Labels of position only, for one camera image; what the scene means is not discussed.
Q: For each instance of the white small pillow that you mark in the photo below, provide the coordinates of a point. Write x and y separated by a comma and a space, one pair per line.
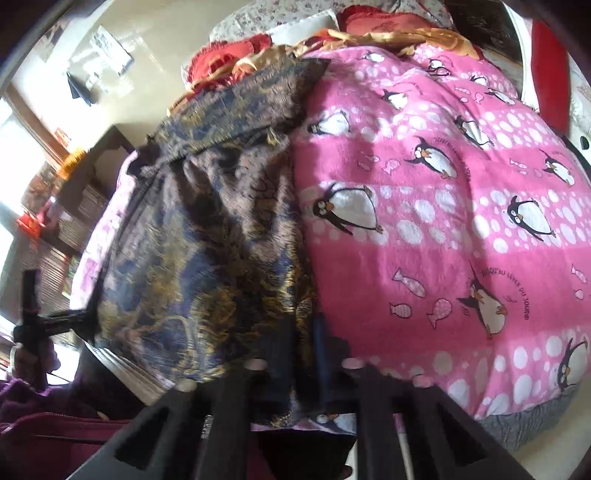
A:
296, 31

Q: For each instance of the red garment on chair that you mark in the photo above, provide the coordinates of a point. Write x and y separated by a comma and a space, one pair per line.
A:
550, 71

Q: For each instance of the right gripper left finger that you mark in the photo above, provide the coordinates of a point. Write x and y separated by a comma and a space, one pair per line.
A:
195, 430

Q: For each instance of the gold red satin cloth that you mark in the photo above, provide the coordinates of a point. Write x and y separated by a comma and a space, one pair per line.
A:
401, 43

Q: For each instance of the dark wooden side table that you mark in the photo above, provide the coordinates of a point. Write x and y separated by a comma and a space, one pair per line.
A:
71, 215

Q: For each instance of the red heart pillow left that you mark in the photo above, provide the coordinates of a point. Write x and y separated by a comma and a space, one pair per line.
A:
219, 53

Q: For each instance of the pink penguin blanket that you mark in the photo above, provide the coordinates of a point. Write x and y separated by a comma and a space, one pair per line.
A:
447, 228

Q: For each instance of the red heart pillow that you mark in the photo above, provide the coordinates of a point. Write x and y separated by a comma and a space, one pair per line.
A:
219, 53
362, 19

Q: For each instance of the red heart pillow right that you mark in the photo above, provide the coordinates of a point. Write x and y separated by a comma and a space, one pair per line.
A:
362, 19

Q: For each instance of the floral pillow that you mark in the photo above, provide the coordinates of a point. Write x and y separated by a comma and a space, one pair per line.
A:
259, 16

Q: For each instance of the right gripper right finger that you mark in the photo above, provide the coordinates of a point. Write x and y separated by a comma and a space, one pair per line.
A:
404, 431

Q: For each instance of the dark blue gold patterned garment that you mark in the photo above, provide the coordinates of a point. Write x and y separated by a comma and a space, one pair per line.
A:
208, 268

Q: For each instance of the wall calendar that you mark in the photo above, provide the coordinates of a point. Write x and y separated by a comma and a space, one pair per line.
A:
107, 54

